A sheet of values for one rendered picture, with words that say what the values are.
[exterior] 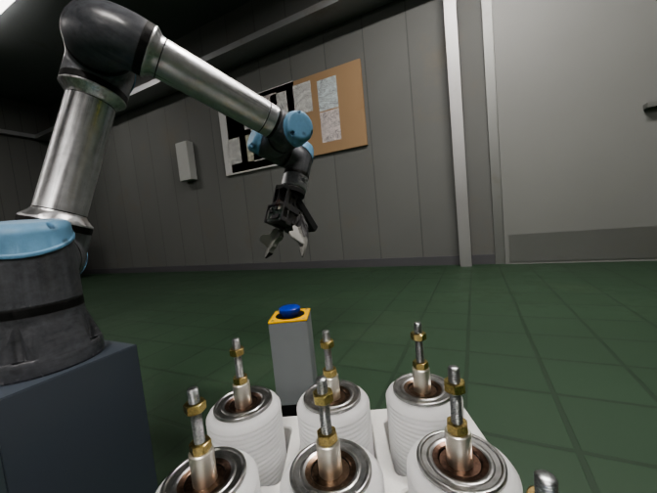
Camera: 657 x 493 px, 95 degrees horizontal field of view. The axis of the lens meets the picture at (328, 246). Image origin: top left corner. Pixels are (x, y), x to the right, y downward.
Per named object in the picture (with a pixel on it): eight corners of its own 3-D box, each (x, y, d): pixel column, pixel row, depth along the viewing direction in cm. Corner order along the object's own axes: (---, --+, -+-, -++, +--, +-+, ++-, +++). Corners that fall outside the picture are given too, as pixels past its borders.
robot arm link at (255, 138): (266, 113, 76) (302, 135, 82) (250, 127, 86) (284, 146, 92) (257, 142, 75) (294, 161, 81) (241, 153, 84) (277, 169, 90)
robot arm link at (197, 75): (65, -57, 46) (321, 112, 73) (73, -8, 55) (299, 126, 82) (35, 7, 44) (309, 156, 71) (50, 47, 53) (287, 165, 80)
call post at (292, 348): (285, 488, 55) (267, 324, 53) (291, 459, 62) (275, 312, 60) (325, 485, 55) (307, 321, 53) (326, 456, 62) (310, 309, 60)
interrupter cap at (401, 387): (433, 418, 34) (432, 412, 34) (380, 393, 40) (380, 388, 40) (464, 389, 39) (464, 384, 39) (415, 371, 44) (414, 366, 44)
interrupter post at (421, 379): (425, 399, 37) (423, 374, 37) (409, 392, 39) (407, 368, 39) (436, 390, 39) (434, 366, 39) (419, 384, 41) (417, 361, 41)
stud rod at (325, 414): (323, 453, 28) (314, 376, 27) (332, 451, 28) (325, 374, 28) (325, 462, 27) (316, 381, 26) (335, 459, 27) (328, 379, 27)
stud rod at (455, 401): (450, 446, 27) (445, 367, 27) (456, 441, 28) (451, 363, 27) (460, 452, 27) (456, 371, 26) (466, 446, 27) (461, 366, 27)
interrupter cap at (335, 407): (301, 388, 43) (300, 383, 43) (353, 379, 44) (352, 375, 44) (306, 423, 35) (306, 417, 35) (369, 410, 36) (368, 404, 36)
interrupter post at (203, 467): (220, 469, 30) (215, 437, 29) (217, 489, 27) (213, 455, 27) (194, 476, 29) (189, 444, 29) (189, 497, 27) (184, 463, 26)
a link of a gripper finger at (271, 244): (248, 247, 86) (267, 221, 85) (264, 253, 91) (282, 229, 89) (252, 253, 84) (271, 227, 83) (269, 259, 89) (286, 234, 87)
